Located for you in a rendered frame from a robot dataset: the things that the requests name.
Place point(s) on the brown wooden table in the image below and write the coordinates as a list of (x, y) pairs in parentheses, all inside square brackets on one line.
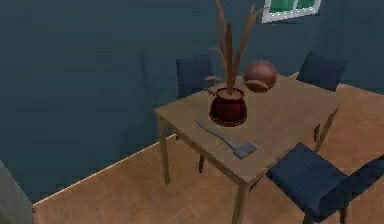
[(283, 113)]

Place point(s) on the white framed window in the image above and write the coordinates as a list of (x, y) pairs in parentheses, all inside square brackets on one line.
[(291, 8)]

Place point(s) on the brown round ball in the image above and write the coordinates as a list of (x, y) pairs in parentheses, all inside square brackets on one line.
[(260, 75)]

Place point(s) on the blue cushioned chair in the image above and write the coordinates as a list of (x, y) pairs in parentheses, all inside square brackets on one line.
[(306, 176), (321, 71), (193, 75)]

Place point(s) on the grey cupboard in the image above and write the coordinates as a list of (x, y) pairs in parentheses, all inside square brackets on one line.
[(11, 200)]

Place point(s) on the house plant in red pot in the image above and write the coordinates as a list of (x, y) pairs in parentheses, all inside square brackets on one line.
[(228, 106)]

